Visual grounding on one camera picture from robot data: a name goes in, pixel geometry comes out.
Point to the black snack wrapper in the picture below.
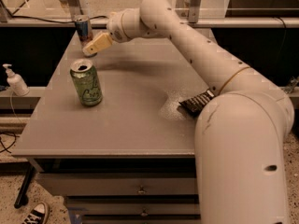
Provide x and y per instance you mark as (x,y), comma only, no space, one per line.
(196,104)

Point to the green soda can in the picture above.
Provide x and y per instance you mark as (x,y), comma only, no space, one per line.
(86,82)

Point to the blue silver redbull can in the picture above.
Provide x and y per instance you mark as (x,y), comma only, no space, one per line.
(84,30)

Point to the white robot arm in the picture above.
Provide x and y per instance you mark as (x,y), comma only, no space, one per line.
(239,134)

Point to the white pump bottle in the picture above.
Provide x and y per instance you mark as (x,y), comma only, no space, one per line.
(15,81)

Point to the black white sneaker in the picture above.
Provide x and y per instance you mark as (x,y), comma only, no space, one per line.
(38,215)

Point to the black table leg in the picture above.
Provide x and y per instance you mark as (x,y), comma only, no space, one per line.
(22,198)

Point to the grey drawer cabinet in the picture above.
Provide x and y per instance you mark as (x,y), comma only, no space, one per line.
(130,159)

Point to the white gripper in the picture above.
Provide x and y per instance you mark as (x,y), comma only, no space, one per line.
(114,28)

